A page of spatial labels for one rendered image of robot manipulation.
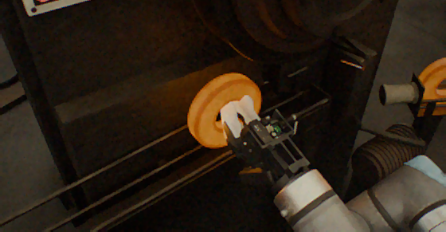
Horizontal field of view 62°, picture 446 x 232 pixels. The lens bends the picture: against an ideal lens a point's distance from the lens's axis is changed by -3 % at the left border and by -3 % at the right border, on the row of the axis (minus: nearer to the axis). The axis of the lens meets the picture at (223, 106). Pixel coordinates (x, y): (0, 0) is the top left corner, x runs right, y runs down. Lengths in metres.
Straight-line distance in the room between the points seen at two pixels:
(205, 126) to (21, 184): 1.28
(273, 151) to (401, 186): 0.22
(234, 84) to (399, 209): 0.35
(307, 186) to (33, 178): 1.46
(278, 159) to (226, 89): 0.16
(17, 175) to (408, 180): 1.62
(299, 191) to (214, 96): 0.22
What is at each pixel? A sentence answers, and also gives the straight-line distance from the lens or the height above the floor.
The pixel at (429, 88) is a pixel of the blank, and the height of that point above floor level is 0.70.
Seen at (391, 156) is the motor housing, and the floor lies 0.52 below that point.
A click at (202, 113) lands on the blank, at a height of 0.86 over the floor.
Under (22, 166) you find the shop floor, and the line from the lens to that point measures 1.96.
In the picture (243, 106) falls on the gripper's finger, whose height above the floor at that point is 0.86.
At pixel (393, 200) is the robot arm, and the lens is 0.71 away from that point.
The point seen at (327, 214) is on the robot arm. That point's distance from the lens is 0.61.
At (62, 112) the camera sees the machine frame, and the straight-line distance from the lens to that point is 0.74.
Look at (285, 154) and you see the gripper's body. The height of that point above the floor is 0.86.
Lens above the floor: 1.32
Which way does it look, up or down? 41 degrees down
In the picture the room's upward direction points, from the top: straight up
